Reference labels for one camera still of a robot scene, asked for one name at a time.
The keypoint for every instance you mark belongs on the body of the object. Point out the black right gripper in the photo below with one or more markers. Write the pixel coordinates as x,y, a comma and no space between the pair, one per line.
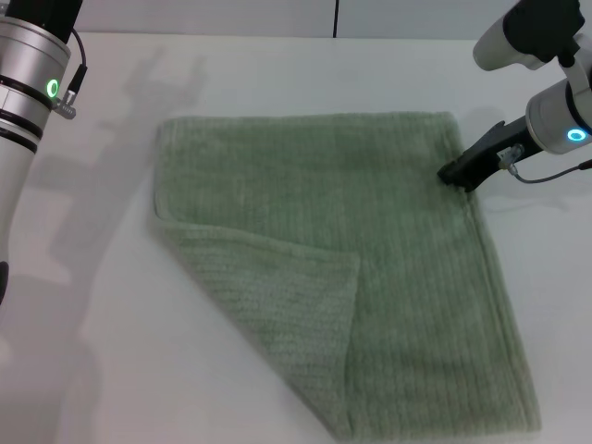
495,148

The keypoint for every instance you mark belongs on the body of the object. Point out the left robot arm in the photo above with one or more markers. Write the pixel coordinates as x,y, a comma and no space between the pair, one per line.
23,92

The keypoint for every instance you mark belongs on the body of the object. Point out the right wrist camera housing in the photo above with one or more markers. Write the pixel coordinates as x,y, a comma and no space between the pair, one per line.
532,32

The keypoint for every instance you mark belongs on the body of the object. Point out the black vertical background strip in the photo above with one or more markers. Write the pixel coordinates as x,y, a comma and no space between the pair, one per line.
336,18

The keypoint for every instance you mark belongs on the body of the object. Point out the green ribbed towel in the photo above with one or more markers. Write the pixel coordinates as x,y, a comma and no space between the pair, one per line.
324,194

